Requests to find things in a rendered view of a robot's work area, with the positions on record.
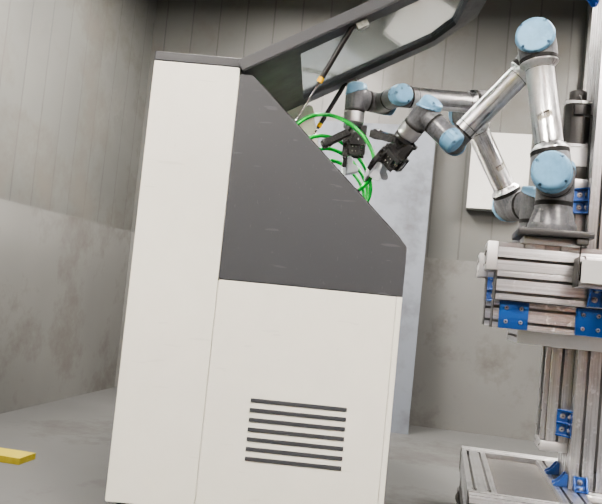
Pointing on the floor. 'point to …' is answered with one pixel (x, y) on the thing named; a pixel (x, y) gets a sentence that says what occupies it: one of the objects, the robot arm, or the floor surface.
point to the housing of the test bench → (173, 280)
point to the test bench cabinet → (298, 396)
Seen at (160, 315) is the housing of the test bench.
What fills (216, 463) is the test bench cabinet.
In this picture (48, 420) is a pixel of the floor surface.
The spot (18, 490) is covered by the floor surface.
